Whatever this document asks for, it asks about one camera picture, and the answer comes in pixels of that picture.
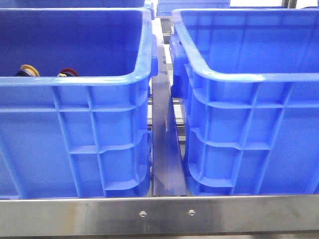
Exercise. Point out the right blue plastic bin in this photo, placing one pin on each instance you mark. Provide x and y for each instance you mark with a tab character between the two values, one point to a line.
248	81

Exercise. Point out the stainless steel front rail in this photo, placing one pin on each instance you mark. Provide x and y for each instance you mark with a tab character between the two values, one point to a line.
159	216

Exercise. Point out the metal divider bar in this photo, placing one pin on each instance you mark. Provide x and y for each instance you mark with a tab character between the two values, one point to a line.
168	176

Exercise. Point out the rear left blue bin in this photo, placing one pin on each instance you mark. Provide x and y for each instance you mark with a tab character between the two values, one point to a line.
76	3

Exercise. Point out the yellow mushroom push button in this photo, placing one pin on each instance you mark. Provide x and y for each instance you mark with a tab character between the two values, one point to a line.
27	71

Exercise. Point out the left blue plastic bin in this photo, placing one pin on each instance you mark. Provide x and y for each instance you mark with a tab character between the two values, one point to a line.
75	137

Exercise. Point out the rear blue plastic bin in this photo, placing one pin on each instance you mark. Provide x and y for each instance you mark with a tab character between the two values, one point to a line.
165	7

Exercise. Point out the blue plastic bin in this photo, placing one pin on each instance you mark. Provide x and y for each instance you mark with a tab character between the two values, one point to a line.
248	81
75	137
165	7

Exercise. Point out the red mushroom push button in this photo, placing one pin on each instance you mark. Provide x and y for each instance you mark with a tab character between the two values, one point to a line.
68	72

